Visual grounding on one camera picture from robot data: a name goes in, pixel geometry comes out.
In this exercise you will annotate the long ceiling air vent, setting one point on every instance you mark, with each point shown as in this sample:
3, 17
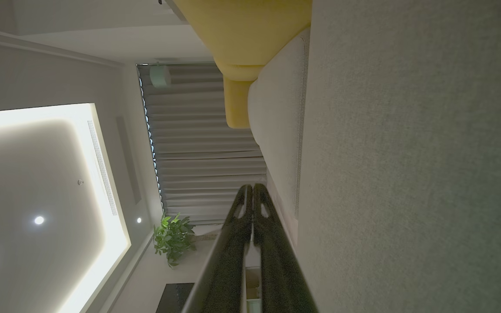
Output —
102, 167

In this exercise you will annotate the black rectangular panel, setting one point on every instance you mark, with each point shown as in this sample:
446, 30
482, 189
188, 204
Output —
175, 298

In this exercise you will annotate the green potted plant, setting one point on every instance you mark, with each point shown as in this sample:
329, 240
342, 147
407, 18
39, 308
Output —
173, 238

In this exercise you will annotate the pale green round lamp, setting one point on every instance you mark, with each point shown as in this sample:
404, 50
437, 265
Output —
160, 76

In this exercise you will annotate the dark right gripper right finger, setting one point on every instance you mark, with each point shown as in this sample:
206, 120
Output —
278, 265

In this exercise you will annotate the yellow sofa backrest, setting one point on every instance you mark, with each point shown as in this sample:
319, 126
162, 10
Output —
244, 30

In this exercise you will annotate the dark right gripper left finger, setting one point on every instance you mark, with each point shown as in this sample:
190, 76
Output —
228, 261

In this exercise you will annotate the grey pleated curtain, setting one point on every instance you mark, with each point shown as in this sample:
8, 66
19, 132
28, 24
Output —
198, 152

